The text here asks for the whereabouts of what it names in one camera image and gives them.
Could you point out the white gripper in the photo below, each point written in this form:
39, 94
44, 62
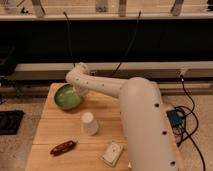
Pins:
81, 91

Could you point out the green ceramic bowl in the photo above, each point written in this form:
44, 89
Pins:
66, 97

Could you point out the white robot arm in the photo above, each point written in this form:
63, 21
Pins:
149, 143

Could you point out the white paper cup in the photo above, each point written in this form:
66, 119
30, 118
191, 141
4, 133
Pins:
89, 124

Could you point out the small white packet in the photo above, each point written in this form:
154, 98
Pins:
112, 154

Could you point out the black floor mat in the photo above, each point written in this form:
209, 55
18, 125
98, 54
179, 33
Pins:
10, 122

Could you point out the black equipment at left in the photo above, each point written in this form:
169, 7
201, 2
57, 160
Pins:
8, 60

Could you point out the blue controller box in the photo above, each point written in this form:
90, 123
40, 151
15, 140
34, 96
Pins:
175, 119

